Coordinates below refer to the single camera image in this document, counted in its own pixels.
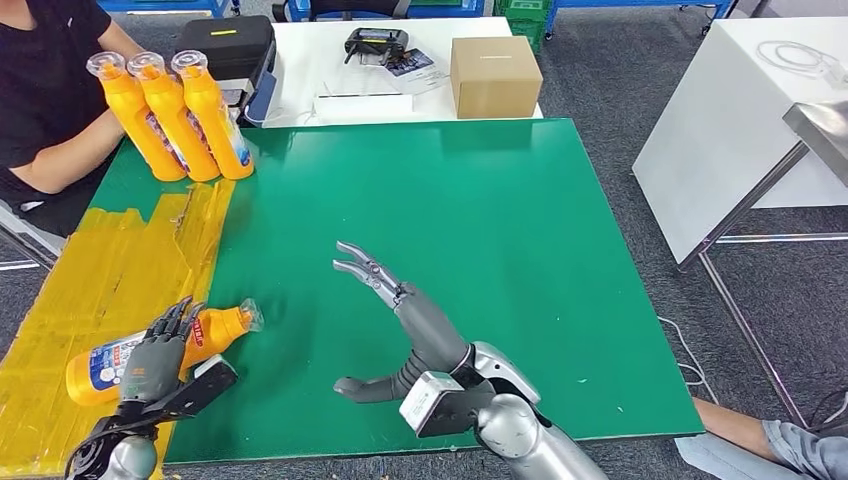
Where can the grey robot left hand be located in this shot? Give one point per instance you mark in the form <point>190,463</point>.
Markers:
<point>156,364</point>

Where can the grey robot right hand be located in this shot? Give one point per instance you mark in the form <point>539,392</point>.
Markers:
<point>424,331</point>

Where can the orange detergent bottle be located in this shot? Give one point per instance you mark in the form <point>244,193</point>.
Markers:
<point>136,119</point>
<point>215,116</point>
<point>172,116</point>
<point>218,331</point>

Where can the yellow plastic sheet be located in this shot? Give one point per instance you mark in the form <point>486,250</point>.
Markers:
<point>86,285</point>

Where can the flat white box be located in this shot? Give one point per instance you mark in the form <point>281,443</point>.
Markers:
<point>362,108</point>

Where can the white paper sheet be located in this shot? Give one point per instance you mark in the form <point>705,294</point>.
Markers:
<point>429,81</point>

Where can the cardboard box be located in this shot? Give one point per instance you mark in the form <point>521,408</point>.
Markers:
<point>495,78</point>

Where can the dark printed card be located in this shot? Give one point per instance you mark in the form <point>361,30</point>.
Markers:
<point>409,61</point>

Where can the dark smartphone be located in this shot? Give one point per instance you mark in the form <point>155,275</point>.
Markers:
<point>232,97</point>

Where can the white and blue box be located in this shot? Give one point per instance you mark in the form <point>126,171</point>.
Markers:
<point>262,96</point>

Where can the black remote controller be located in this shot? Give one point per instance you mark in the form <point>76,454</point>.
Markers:
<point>375,42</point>

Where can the white desk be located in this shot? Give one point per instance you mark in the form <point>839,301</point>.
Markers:
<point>311,60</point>

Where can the person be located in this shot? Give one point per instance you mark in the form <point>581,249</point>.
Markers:
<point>46,86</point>
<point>735,430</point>

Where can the green plastic crates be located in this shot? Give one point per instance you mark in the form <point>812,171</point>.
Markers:
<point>523,24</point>

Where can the black carrying case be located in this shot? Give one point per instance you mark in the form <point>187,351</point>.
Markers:
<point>228,46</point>

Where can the black office chair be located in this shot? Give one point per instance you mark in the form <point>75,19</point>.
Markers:
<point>358,6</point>

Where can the white side table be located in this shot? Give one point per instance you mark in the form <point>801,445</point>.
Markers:
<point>729,129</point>

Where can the steel table top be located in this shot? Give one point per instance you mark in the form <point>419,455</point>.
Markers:
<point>821,129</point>

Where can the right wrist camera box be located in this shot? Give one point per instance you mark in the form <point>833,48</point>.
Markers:
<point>430,401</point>

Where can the metal table frame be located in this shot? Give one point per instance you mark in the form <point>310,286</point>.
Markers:
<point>747,205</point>

